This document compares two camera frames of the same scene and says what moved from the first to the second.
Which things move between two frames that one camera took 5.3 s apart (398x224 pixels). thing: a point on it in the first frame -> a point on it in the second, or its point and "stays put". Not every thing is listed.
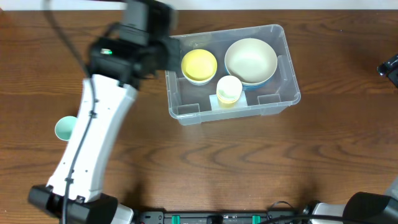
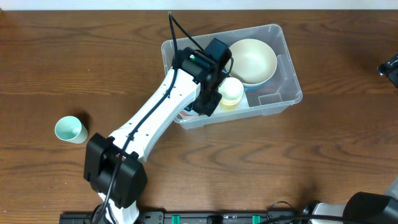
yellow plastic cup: (226, 106) stays put
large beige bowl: (254, 60) stays put
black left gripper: (171, 54) -> (204, 106)
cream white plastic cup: (229, 87) stays put
